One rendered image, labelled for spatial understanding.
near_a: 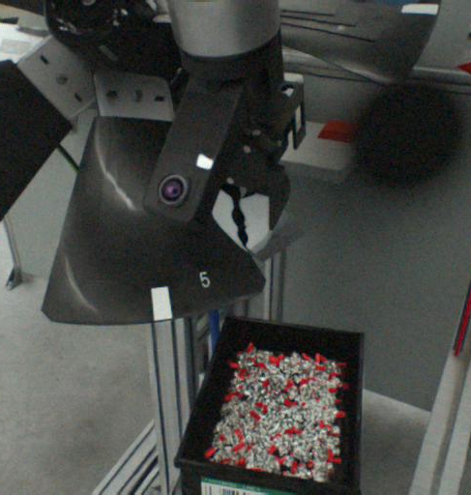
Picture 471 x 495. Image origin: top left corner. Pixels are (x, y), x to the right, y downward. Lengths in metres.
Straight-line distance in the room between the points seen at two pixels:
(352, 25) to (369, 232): 0.96
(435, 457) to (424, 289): 0.97
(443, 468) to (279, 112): 0.37
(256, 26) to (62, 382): 1.65
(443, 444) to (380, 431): 1.14
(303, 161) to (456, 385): 0.62
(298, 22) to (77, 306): 0.35
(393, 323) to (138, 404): 0.79
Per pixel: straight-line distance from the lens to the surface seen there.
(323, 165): 1.16
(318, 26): 0.59
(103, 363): 1.98
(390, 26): 0.60
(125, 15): 0.65
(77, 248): 0.60
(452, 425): 0.66
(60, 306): 0.59
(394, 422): 1.81
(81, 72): 0.75
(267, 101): 0.47
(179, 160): 0.41
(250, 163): 0.45
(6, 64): 0.76
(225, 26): 0.39
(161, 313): 0.58
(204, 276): 0.59
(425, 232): 1.46
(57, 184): 2.02
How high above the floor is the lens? 1.32
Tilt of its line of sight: 32 degrees down
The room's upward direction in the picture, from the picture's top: straight up
